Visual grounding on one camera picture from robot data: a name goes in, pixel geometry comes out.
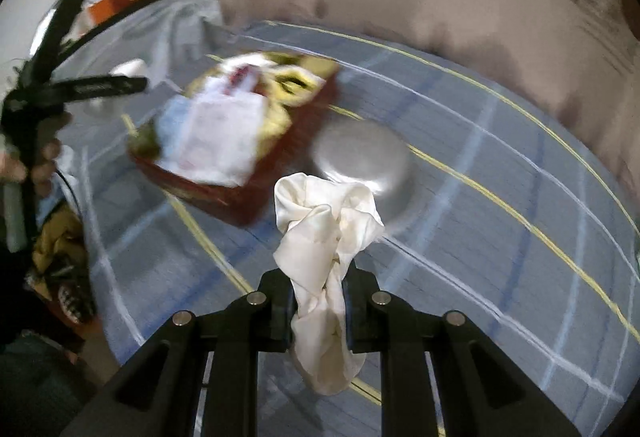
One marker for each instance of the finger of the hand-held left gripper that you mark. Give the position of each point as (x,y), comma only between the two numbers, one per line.
(100,87)
(55,32)

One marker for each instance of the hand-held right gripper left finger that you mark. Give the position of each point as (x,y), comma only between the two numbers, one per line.
(272,292)

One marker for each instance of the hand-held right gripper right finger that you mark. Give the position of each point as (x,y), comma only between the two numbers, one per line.
(360,297)

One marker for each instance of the cream satin cloth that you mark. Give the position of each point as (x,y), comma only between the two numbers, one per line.
(310,247)

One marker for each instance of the red and white cloth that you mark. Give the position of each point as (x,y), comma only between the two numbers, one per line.
(240,77)

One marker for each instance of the red tin box gold inside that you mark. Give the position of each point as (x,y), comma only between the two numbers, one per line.
(300,132)

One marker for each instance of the white towel with yellow end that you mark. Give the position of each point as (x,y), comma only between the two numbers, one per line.
(295,79)

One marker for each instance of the person's left hand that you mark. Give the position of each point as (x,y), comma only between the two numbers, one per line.
(47,157)

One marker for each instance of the orange packet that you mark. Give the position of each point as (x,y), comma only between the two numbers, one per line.
(97,2)

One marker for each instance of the translucent plastic bag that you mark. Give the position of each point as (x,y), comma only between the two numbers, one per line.
(170,27)

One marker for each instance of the yellow cloth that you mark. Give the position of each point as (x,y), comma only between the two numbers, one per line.
(55,237)

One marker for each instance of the stainless steel bowl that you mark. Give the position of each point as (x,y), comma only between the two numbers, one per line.
(360,152)

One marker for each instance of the grey checked tablecloth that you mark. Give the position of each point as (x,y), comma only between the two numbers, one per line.
(500,242)

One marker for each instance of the dark cloth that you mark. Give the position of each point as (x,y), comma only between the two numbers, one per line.
(40,382)

